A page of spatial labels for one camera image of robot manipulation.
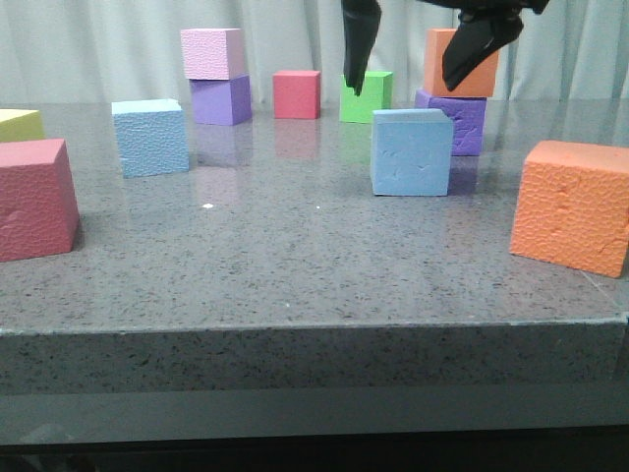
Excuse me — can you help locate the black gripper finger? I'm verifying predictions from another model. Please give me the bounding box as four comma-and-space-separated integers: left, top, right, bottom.
341, 0, 381, 95
442, 13, 524, 91

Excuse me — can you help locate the smooth light blue foam block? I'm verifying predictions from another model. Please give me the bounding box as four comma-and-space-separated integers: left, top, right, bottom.
370, 108, 454, 197

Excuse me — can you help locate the textured light blue foam block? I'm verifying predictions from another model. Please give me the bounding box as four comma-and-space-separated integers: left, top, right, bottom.
111, 98, 190, 178

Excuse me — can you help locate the orange foam block on purple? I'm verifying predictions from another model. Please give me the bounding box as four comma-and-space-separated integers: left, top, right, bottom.
423, 29, 499, 98

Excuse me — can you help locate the green foam block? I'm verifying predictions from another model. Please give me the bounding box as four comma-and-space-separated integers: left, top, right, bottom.
339, 71, 393, 123

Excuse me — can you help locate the purple foam block under orange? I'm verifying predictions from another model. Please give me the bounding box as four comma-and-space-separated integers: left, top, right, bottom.
415, 88, 486, 156

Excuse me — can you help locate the small red foam block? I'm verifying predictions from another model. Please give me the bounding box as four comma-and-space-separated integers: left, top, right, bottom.
272, 70, 321, 119

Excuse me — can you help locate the purple foam block under pink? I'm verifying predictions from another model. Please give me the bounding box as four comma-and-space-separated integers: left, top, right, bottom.
189, 75, 253, 126

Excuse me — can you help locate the large orange foam block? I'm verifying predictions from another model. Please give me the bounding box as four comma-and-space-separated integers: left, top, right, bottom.
509, 141, 628, 278

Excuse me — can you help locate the grey curtain backdrop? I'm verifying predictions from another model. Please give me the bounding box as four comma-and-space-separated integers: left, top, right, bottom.
1, 1, 628, 104

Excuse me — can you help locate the yellow foam block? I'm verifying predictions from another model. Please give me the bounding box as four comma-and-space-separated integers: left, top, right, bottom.
0, 108, 45, 143

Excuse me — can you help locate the large red foam block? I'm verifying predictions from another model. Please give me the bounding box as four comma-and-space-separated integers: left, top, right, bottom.
1, 139, 79, 262

